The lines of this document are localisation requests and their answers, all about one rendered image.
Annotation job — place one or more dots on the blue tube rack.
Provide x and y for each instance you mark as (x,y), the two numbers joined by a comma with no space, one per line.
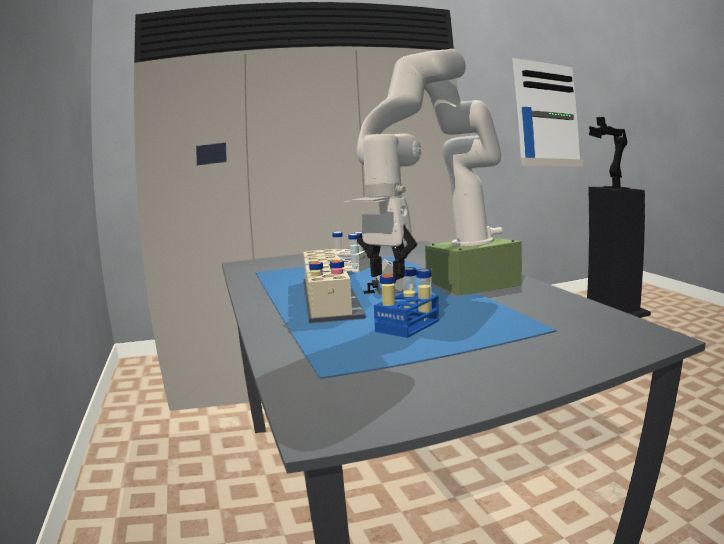
(394,321)

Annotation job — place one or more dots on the tube with blue cap and grey dot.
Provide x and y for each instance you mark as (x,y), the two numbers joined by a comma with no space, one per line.
(409,282)

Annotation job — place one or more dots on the blue bench mat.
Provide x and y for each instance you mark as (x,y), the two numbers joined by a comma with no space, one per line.
(336,348)

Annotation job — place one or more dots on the beige tube rack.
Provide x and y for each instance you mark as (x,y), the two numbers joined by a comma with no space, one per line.
(363,261)

